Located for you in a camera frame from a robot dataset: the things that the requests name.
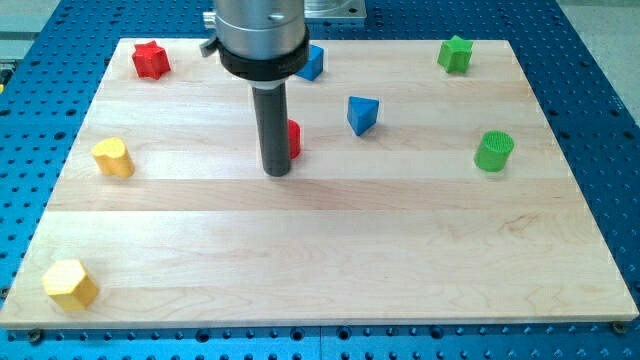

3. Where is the light wooden board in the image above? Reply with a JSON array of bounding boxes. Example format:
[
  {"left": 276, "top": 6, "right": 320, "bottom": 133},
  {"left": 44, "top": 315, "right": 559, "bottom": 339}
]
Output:
[{"left": 1, "top": 38, "right": 638, "bottom": 329}]

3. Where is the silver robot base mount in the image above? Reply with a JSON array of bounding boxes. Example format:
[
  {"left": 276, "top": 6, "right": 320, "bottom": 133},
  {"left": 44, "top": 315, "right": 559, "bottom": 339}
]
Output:
[{"left": 304, "top": 0, "right": 367, "bottom": 20}]

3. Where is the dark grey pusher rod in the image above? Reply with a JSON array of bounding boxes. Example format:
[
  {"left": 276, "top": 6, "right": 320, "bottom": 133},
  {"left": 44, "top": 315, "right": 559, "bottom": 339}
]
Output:
[{"left": 252, "top": 83, "right": 291, "bottom": 177}]

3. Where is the green star block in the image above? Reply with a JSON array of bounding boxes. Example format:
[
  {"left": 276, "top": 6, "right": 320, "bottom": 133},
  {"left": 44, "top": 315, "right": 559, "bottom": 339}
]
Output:
[{"left": 437, "top": 35, "right": 473, "bottom": 73}]

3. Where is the blue triangle block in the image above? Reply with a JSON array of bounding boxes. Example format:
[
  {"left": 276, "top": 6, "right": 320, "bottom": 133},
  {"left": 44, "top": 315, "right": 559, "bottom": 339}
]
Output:
[{"left": 347, "top": 96, "right": 380, "bottom": 136}]

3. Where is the red cylinder block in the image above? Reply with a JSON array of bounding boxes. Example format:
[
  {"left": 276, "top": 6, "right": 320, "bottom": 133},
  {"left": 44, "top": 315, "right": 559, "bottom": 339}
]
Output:
[{"left": 288, "top": 119, "right": 301, "bottom": 159}]

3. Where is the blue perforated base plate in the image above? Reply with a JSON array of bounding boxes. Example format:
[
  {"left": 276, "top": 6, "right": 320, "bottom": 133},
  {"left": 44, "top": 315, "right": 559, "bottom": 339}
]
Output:
[{"left": 1, "top": 0, "right": 639, "bottom": 359}]

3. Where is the blue cube block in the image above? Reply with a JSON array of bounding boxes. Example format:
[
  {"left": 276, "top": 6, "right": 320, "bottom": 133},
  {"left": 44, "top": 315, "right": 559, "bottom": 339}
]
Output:
[{"left": 296, "top": 45, "right": 324, "bottom": 81}]

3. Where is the green cylinder block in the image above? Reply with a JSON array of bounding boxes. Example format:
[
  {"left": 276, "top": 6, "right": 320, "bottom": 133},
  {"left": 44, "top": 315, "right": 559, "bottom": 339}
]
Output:
[{"left": 474, "top": 130, "right": 515, "bottom": 172}]

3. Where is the red star block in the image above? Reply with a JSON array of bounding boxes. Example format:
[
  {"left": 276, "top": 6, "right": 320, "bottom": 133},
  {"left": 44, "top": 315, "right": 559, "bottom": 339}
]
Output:
[{"left": 132, "top": 40, "right": 171, "bottom": 80}]

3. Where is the yellow heart block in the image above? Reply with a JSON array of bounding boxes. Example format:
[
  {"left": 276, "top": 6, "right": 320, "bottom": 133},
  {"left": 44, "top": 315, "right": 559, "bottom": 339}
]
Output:
[{"left": 91, "top": 137, "right": 135, "bottom": 178}]

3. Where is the yellow hexagon block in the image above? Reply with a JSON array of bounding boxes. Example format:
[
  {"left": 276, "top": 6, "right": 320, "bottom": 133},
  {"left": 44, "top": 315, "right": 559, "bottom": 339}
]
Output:
[{"left": 42, "top": 259, "right": 99, "bottom": 311}]

